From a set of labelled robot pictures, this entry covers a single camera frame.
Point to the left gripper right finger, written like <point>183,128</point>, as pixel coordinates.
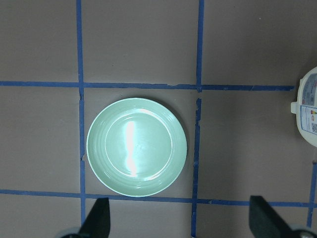
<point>264,221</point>

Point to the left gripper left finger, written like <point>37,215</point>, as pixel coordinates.
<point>97,223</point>

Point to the green plate near left arm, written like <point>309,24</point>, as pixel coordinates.
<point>136,147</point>

